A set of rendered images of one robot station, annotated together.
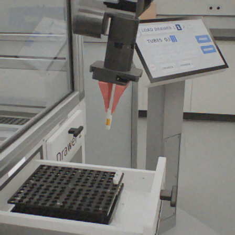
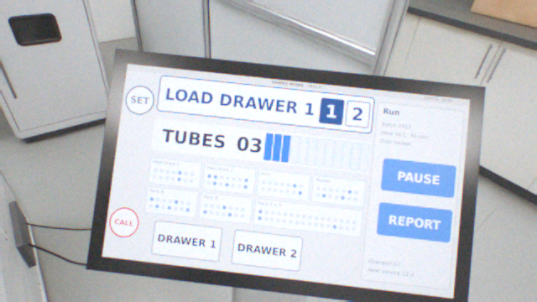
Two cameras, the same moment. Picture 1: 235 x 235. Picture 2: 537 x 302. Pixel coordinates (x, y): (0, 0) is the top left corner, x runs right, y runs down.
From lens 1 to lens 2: 1.48 m
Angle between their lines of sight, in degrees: 38
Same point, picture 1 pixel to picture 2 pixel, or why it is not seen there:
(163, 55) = (191, 196)
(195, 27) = (415, 124)
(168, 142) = not seen: outside the picture
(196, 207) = not seen: outside the picture
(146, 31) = (182, 101)
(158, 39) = (213, 136)
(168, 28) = (284, 106)
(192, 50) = (332, 206)
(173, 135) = not seen: outside the picture
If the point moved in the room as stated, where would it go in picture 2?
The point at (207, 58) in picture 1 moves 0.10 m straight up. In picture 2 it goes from (384, 254) to (409, 203)
